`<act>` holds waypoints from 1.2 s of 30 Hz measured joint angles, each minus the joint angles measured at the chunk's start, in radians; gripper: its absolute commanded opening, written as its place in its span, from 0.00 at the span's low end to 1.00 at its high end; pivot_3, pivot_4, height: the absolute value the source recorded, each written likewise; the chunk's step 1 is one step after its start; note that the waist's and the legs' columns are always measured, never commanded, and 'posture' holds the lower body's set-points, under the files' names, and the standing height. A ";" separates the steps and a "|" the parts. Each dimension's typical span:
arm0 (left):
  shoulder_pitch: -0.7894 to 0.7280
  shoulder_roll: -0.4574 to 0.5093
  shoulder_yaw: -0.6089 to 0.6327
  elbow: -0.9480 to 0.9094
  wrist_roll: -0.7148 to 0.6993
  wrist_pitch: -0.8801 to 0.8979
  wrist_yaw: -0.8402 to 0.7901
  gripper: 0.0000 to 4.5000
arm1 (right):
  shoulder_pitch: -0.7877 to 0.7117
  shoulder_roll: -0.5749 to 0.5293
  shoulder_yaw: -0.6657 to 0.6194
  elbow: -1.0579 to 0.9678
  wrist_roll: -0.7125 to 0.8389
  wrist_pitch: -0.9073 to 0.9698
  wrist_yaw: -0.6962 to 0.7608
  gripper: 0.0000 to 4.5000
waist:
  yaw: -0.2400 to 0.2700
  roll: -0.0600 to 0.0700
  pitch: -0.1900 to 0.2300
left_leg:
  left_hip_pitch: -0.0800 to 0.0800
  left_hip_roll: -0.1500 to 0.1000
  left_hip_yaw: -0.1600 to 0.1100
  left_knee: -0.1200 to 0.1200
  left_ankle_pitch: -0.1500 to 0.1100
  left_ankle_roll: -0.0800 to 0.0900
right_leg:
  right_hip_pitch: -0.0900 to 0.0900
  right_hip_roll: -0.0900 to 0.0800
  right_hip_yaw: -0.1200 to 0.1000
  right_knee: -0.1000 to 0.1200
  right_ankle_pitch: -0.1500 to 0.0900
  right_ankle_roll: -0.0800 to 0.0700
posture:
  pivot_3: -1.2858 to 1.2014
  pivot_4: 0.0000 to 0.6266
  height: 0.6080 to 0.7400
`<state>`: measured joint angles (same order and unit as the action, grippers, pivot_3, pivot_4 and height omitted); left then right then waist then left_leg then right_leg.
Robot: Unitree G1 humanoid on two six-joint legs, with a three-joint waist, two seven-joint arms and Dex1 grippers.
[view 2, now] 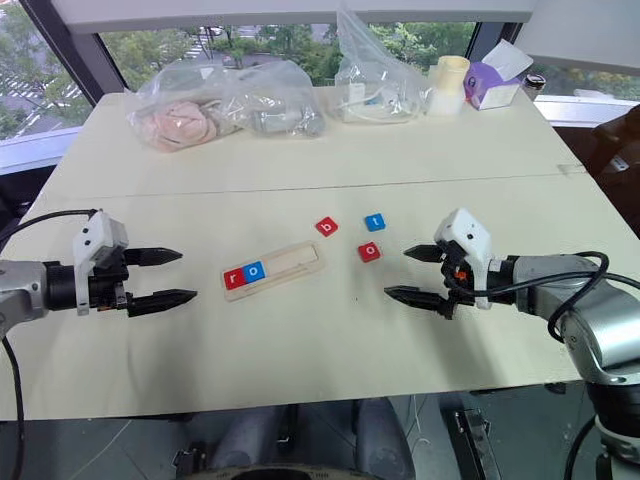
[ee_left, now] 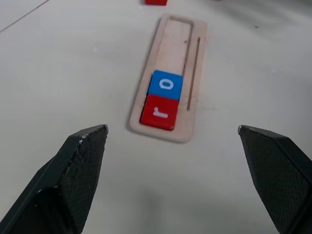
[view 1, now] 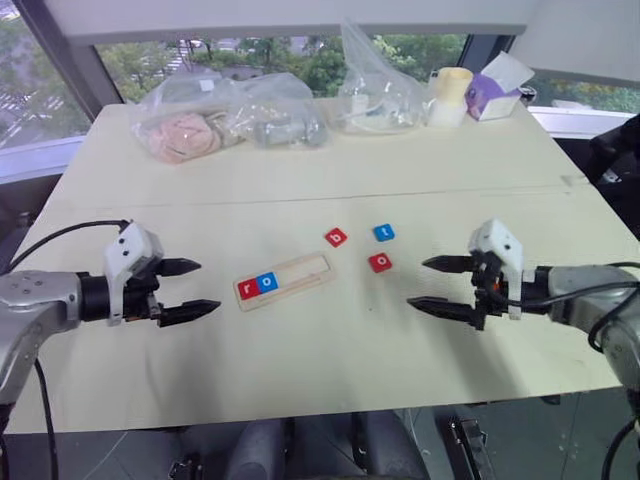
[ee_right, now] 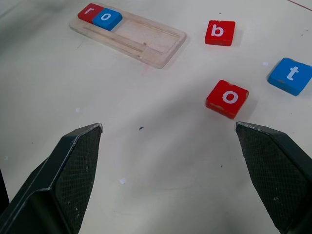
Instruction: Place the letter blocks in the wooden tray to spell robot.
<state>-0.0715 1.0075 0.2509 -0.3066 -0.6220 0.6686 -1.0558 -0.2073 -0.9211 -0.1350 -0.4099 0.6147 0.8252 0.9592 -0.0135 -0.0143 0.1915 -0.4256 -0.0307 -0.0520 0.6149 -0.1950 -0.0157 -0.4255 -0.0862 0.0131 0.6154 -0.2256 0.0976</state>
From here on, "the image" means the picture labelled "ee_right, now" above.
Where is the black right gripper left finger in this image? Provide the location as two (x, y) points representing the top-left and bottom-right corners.
(0, 123), (103, 234)

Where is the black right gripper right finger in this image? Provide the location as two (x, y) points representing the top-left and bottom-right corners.
(235, 121), (312, 234)

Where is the red tile letter o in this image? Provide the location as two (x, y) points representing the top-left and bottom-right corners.
(205, 79), (250, 119)

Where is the blue tile letter t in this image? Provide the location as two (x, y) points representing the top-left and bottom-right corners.
(267, 57), (312, 97)

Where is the red tile letter b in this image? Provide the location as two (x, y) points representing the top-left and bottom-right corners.
(204, 20), (236, 46)

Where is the blue tile letter o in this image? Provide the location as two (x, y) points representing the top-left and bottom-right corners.
(92, 11), (123, 32)

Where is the light wooden letter tray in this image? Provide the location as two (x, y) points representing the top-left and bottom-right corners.
(68, 2), (187, 69)

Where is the red tile letter r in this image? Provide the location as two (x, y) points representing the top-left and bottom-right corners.
(77, 2), (104, 24)

